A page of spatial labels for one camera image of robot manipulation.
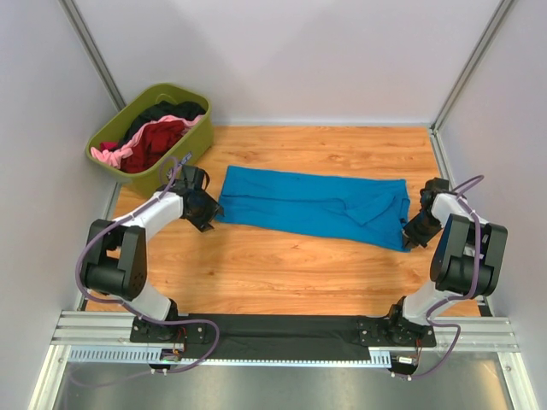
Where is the blue t shirt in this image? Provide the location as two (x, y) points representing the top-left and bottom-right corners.
(216, 166), (410, 252)

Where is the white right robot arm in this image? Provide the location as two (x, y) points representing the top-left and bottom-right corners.
(386, 175), (508, 345)

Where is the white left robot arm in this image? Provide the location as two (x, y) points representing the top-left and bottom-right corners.
(76, 166), (224, 343)

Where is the green plastic laundry bin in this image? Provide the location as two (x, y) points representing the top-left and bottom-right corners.
(86, 84), (214, 197)

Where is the dark red garment in bin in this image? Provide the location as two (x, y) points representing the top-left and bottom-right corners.
(98, 120), (189, 175)

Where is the pink garment in bin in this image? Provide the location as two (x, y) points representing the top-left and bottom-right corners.
(88, 114), (205, 170)

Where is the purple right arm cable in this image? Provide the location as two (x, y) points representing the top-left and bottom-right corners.
(386, 173), (486, 382)

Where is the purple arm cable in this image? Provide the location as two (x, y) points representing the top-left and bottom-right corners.
(386, 173), (486, 382)
(68, 155), (221, 390)

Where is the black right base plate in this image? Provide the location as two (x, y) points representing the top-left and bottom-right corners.
(356, 317), (437, 348)

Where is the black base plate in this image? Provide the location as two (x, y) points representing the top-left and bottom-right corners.
(356, 317), (437, 348)
(129, 314), (216, 344)

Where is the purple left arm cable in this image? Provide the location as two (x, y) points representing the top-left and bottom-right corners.
(68, 155), (221, 390)

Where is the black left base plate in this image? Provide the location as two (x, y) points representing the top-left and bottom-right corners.
(129, 314), (216, 344)

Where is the aluminium front frame beam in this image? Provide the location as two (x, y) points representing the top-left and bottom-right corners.
(52, 312), (519, 352)

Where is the slotted aluminium cable rail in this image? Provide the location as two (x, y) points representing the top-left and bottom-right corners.
(68, 345), (392, 368)

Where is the left aluminium frame post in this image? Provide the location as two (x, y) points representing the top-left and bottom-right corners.
(59, 0), (126, 111)

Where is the aluminium frame post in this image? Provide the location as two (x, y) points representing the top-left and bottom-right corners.
(59, 0), (126, 111)
(430, 0), (517, 135)

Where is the right aluminium frame post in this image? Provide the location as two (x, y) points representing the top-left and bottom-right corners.
(430, 0), (517, 135)

